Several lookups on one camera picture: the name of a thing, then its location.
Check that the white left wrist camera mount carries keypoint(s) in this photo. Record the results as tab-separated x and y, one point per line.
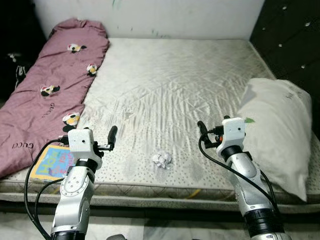
81	142

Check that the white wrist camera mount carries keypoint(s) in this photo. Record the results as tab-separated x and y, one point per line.
234	131
81	142

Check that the pink duvet with duck prints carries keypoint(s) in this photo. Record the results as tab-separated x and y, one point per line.
45	110

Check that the black tufted headboard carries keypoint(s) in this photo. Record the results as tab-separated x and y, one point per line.
290	35

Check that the off-white pillow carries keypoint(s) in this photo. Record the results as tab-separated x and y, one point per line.
275	130

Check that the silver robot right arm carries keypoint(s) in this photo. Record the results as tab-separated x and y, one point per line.
250	185

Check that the crumpled white paper ball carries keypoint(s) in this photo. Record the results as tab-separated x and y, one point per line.
161	160

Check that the black bag with white print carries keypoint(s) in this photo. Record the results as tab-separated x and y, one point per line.
15	70

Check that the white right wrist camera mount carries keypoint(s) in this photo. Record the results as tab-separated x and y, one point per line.
234	131

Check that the colourful children's picture book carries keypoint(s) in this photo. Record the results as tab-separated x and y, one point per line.
50	165

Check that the silver robot left leg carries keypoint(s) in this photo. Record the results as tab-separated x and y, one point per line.
116	237

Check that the grey quilted mattress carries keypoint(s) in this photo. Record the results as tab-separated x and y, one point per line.
175	90

